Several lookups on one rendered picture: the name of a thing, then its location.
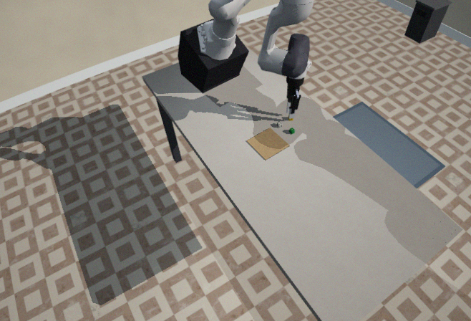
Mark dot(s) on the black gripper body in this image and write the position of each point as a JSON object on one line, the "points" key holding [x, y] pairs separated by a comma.
{"points": [[295, 82]]}

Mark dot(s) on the tan square mat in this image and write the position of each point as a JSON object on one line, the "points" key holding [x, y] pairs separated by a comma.
{"points": [[268, 143]]}

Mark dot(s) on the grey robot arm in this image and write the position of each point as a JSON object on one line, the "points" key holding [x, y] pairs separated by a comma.
{"points": [[219, 37]]}

